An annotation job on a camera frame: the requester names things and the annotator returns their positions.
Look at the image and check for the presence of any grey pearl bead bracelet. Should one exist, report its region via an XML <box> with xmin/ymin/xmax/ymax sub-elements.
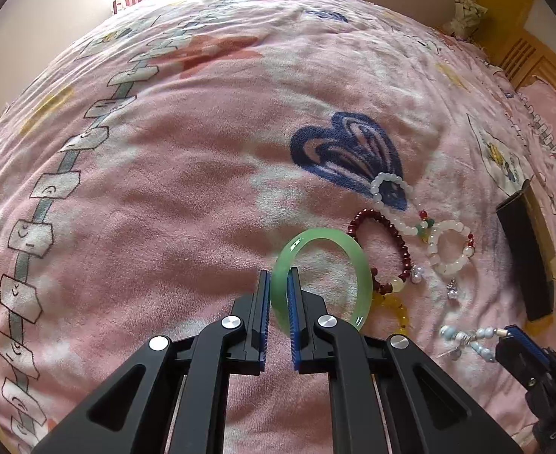
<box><xmin>439</xmin><ymin>324</ymin><xmax>511</xmax><ymax>363</ymax></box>

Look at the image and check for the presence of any green jade bangle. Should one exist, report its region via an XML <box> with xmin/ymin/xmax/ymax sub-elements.
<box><xmin>269</xmin><ymin>227</ymin><xmax>373</xmax><ymax>334</ymax></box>

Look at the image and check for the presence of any white bead bracelet long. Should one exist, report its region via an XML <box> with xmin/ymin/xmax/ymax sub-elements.
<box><xmin>370</xmin><ymin>172</ymin><xmax>430</xmax><ymax>241</ymax></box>

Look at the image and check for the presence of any black cardboard jewelry box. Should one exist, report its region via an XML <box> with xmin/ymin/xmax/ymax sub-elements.
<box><xmin>497</xmin><ymin>179</ymin><xmax>556</xmax><ymax>322</ymax></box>

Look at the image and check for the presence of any pink patterned bed blanket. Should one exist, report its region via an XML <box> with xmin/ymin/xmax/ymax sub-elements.
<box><xmin>0</xmin><ymin>0</ymin><xmax>556</xmax><ymax>453</ymax></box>

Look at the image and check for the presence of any wooden headboard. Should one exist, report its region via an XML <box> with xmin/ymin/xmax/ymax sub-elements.
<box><xmin>478</xmin><ymin>27</ymin><xmax>556</xmax><ymax>91</ymax></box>

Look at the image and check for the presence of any yellow amber bead bracelet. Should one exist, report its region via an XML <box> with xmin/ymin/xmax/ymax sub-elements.
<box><xmin>371</xmin><ymin>291</ymin><xmax>410</xmax><ymax>336</ymax></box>

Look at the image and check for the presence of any white bead bracelet with charm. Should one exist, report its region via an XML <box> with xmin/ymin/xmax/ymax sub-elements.
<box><xmin>424</xmin><ymin>218</ymin><xmax>476</xmax><ymax>300</ymax></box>

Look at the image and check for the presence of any dark red bead bracelet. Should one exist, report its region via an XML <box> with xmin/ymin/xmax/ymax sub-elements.
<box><xmin>346</xmin><ymin>207</ymin><xmax>414</xmax><ymax>296</ymax></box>

